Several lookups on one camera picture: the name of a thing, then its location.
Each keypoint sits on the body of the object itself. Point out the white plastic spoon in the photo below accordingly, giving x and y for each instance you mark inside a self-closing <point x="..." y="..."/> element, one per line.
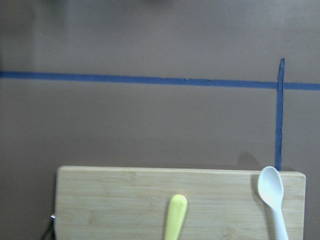
<point x="271" y="191"/>

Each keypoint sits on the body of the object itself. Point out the yellow plastic knife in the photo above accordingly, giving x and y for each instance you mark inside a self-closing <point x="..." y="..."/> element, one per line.
<point x="176" y="212"/>

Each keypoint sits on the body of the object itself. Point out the bamboo cutting board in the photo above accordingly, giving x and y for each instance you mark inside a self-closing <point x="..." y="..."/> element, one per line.
<point x="140" y="203"/>

